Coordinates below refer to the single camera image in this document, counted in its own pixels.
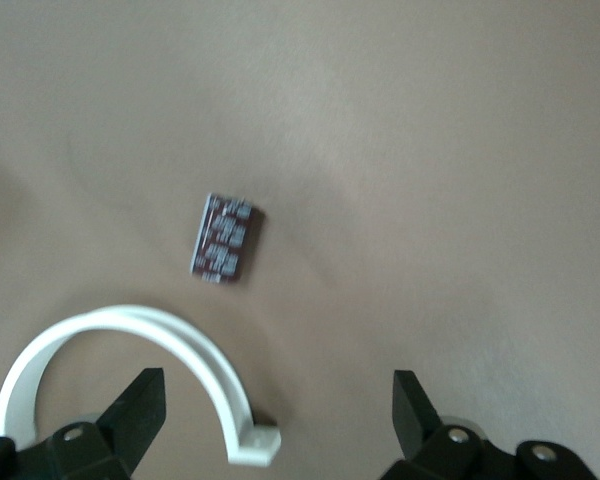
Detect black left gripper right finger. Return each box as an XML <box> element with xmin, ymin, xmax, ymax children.
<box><xmin>379</xmin><ymin>369</ymin><xmax>600</xmax><ymax>480</ymax></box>

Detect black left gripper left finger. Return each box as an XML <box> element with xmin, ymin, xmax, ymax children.
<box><xmin>0</xmin><ymin>367</ymin><xmax>168</xmax><ymax>480</ymax></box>

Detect brown electrolytic capacitor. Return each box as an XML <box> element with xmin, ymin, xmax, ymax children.
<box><xmin>189</xmin><ymin>192</ymin><xmax>266</xmax><ymax>285</ymax></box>

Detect brown table mat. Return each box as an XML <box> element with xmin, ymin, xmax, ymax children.
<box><xmin>0</xmin><ymin>0</ymin><xmax>600</xmax><ymax>480</ymax></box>

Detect white half ring clamp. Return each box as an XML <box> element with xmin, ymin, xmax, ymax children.
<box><xmin>0</xmin><ymin>304</ymin><xmax>282</xmax><ymax>467</ymax></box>

